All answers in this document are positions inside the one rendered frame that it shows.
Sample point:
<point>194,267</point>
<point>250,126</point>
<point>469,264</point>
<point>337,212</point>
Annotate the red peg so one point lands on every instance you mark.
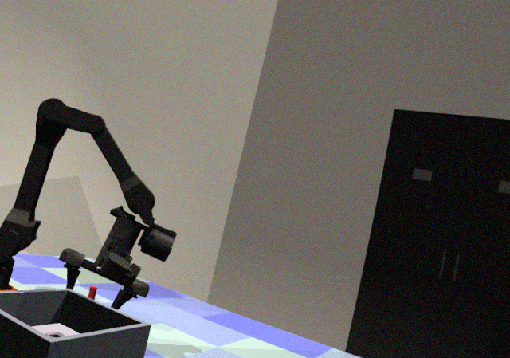
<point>92,292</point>

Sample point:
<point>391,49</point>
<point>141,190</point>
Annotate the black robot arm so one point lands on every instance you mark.
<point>19,228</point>

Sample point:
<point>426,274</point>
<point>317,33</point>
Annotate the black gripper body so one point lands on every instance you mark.
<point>76,260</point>

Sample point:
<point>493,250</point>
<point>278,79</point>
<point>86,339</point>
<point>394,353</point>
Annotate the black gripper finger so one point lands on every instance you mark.
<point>72,275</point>
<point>122,298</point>

